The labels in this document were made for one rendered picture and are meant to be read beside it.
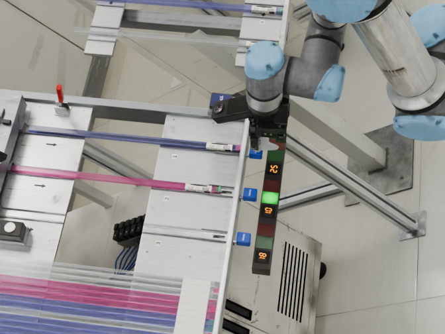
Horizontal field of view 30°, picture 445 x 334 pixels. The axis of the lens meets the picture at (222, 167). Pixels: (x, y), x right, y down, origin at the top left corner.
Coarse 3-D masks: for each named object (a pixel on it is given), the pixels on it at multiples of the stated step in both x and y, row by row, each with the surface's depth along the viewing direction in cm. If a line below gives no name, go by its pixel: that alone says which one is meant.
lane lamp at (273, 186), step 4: (264, 180) 189; (268, 180) 189; (272, 180) 189; (264, 184) 189; (268, 184) 189; (272, 184) 189; (276, 184) 189; (264, 188) 188; (268, 188) 188; (272, 188) 188; (276, 188) 188
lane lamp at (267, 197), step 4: (264, 192) 188; (268, 192) 188; (272, 192) 188; (264, 196) 187; (268, 196) 187; (272, 196) 187; (276, 196) 187; (264, 200) 187; (268, 200) 187; (272, 200) 187; (276, 200) 187
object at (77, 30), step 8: (80, 32) 204; (88, 32) 203; (96, 32) 203; (104, 32) 203; (112, 32) 203; (120, 32) 203; (128, 32) 202; (136, 32) 202; (144, 32) 202; (160, 40) 202; (168, 40) 201; (176, 40) 201; (184, 40) 201; (192, 40) 200; (200, 40) 200; (208, 40) 200; (216, 40) 200; (224, 40) 200; (232, 40) 200; (240, 40) 200
